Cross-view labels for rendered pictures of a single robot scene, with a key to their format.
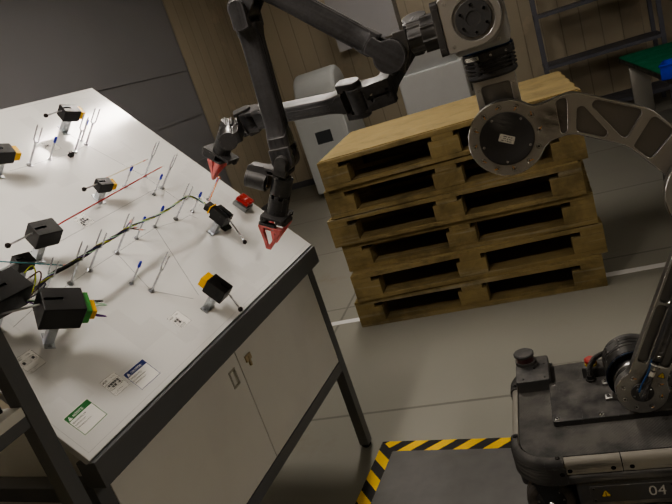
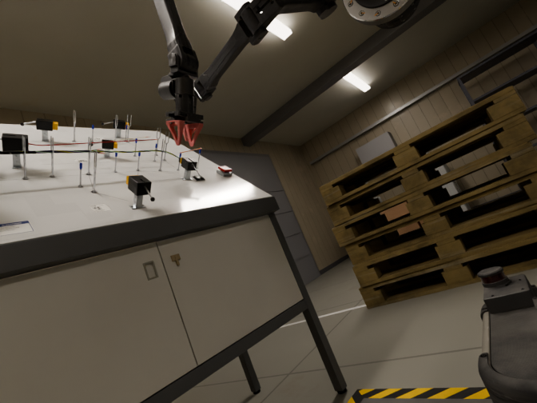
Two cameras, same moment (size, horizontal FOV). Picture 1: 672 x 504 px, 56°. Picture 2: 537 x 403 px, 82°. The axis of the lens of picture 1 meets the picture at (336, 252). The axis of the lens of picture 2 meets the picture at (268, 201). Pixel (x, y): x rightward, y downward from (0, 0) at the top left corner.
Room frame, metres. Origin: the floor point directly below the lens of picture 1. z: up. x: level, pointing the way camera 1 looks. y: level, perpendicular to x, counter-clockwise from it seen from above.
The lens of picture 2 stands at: (0.85, -0.22, 0.60)
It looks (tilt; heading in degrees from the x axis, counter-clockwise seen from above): 10 degrees up; 14
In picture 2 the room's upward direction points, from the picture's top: 23 degrees counter-clockwise
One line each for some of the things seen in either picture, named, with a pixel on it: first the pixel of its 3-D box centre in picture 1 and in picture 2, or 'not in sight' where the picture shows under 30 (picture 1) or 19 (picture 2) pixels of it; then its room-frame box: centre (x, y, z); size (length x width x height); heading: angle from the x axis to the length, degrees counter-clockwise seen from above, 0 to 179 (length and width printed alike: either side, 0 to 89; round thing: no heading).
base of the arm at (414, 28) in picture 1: (426, 33); not in sight; (1.51, -0.36, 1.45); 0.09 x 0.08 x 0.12; 159
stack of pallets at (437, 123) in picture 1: (463, 196); (437, 206); (3.52, -0.81, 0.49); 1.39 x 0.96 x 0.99; 70
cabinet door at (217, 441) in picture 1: (204, 464); (74, 344); (1.46, 0.50, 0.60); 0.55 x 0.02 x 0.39; 153
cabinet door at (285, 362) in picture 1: (291, 354); (240, 274); (1.94, 0.25, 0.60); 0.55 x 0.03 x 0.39; 153
